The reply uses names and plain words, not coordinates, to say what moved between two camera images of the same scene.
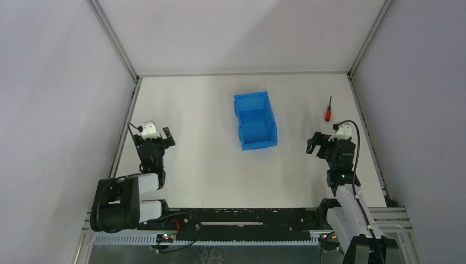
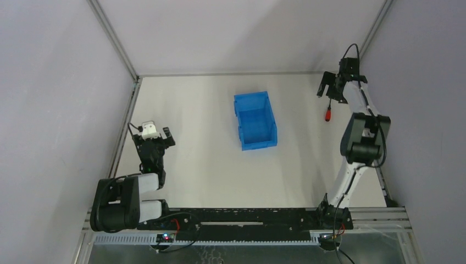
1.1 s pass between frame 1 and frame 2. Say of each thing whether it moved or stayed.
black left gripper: stayed
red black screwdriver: stayed
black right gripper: moved
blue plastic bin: stayed
